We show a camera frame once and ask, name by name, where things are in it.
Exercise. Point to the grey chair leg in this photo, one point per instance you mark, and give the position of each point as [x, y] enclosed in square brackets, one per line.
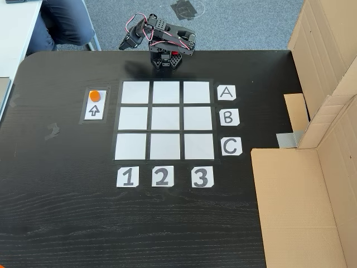
[94, 42]

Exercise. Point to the brown cardboard panel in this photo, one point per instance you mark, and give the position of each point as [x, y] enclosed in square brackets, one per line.
[301, 209]
[320, 42]

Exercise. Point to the white arrow paper sheet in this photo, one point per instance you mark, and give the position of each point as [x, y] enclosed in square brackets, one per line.
[94, 111]

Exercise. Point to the round orange token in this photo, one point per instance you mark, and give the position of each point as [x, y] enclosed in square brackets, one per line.
[94, 96]

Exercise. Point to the paper label letter A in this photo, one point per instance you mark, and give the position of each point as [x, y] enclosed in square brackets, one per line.
[226, 93]

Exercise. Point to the paper label letter B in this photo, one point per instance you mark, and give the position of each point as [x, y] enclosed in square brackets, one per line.
[229, 117]

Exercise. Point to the paper label number 2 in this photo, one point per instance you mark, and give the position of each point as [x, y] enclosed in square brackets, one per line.
[162, 176]

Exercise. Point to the black floor tape patch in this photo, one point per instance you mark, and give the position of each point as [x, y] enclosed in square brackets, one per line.
[185, 9]

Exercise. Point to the paper label number 3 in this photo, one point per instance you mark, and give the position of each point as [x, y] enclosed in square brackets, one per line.
[202, 177]

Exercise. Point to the white desk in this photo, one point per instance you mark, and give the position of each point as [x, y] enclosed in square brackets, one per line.
[14, 33]

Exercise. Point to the white nine-square grid sheet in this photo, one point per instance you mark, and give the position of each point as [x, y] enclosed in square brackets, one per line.
[165, 120]

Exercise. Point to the clear tape scraps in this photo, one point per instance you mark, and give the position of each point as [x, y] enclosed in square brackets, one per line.
[53, 131]

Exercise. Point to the paper label number 1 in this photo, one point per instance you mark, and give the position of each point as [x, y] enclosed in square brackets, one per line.
[127, 177]

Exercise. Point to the paper label letter C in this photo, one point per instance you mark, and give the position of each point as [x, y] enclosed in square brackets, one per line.
[231, 146]

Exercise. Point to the person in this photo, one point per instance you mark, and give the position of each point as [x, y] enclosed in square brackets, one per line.
[64, 25]

